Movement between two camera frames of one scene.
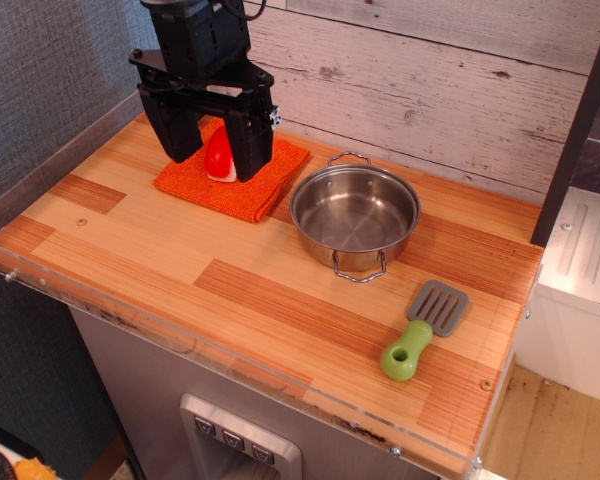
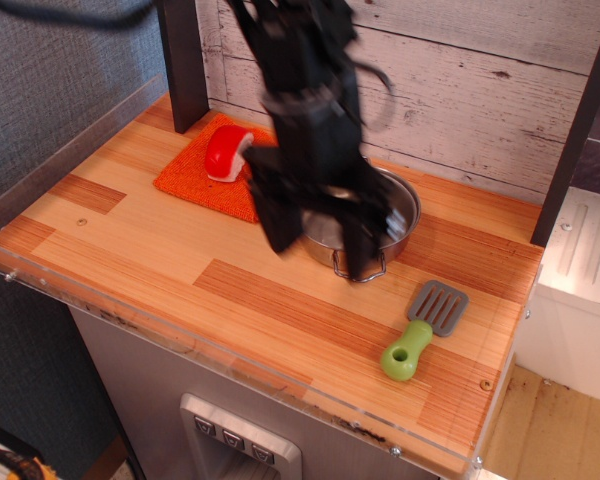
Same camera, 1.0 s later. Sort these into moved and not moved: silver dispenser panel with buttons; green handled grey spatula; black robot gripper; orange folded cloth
Moved: black robot gripper
Not moved: silver dispenser panel with buttons; orange folded cloth; green handled grey spatula
